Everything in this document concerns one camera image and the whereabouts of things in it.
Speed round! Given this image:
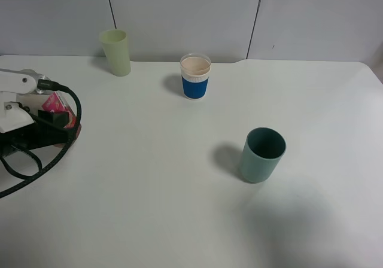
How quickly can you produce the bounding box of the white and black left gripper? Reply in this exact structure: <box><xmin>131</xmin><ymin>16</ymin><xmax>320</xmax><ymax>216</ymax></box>
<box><xmin>1</xmin><ymin>95</ymin><xmax>69</xmax><ymax>156</ymax></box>

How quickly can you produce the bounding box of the clear bottle with pink label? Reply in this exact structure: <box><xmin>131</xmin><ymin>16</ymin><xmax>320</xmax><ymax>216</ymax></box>
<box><xmin>22</xmin><ymin>90</ymin><xmax>83</xmax><ymax>148</ymax></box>

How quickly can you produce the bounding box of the teal green cup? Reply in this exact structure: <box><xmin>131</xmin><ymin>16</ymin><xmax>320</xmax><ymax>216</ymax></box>
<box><xmin>239</xmin><ymin>127</ymin><xmax>287</xmax><ymax>184</ymax></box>

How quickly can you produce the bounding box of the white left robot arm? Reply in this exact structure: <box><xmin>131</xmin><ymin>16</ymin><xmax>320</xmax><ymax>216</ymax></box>
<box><xmin>1</xmin><ymin>69</ymin><xmax>75</xmax><ymax>157</ymax></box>

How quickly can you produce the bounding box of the light green plastic cup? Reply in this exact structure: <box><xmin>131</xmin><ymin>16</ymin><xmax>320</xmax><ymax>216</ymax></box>
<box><xmin>99</xmin><ymin>29</ymin><xmax>131</xmax><ymax>77</ymax></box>

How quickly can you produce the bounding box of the blue sleeved paper cup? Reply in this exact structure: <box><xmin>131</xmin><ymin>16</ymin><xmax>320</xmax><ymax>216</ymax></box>
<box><xmin>180</xmin><ymin>53</ymin><xmax>211</xmax><ymax>100</ymax></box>

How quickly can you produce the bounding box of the black braided cable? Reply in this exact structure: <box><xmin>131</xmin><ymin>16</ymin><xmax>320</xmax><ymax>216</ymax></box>
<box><xmin>0</xmin><ymin>79</ymin><xmax>84</xmax><ymax>199</ymax></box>

